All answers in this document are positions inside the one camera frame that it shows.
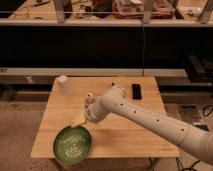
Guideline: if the white figurine bottle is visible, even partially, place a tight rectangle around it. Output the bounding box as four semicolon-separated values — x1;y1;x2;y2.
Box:
84;93;94;106

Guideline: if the wooden table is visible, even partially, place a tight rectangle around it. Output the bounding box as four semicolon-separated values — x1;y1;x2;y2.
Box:
31;77;179;158

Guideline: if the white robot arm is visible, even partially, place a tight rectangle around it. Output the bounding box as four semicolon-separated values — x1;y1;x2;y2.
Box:
70;84;213;166

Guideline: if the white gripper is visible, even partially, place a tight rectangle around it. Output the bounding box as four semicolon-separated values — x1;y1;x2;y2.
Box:
70;99;102;128

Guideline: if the green ceramic bowl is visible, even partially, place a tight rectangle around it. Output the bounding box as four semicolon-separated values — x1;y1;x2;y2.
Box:
53;126;92;165

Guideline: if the white paper cup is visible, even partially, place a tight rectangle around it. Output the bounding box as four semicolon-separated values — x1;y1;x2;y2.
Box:
56;75;71;96

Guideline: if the red plastic-wrapped bundle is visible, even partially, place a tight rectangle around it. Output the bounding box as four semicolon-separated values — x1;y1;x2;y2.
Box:
111;0;176;20

